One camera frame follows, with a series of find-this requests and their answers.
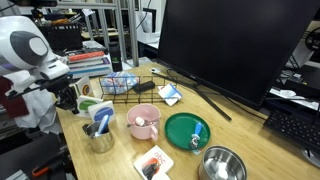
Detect steel cup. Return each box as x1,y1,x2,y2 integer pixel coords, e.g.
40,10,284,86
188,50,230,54
82,122,114,153

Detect black keyboard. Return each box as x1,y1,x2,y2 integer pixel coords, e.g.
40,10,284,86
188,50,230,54
264,111,320,153

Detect stack of books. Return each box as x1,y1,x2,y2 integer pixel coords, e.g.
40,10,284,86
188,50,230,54
66,51,113,79

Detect black bottle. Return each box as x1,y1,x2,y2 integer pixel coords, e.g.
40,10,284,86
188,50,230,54
109,42,122,72

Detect blue white spatula in cup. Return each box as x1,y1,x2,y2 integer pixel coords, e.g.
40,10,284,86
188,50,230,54
94,115,109,137

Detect blue handled spoon on plate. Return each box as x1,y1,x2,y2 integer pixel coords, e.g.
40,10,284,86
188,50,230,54
189,122,202,149

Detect white book blue hippo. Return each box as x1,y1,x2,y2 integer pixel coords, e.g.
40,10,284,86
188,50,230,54
88,101,116,122

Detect large black monitor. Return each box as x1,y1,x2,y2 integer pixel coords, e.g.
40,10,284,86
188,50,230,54
158,0,320,110

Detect white book with blue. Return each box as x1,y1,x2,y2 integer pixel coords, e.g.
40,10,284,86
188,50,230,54
158,84,182,106

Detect abc book orange black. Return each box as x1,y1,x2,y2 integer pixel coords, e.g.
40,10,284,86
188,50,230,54
133,145,174,180

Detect steel bowl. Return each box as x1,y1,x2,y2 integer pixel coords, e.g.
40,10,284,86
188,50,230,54
198,146,247,180

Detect green plate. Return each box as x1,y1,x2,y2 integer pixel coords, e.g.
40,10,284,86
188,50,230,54
164,112,211,150

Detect pink mug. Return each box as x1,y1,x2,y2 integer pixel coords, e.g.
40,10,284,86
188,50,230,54
127,103,161,141

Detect spoon in pink mug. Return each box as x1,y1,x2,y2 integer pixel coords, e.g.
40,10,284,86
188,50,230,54
127,117,159,127

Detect blue patterned plastic bag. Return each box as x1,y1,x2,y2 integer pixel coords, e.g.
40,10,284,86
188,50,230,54
100,71,139,95

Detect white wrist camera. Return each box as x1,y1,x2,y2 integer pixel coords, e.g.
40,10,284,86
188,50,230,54
5,70,36,97

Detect white book with green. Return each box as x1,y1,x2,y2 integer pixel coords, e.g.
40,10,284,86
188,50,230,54
77,95,103,118

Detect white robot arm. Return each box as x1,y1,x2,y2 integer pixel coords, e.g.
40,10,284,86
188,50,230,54
0,16,79,114

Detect black remote control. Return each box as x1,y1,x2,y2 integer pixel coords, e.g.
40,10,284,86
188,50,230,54
134,81,155,94

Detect black wire book rack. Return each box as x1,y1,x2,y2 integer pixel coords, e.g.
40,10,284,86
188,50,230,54
99,76,168,104

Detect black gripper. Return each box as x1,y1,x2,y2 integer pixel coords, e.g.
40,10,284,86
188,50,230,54
49,74,79,114

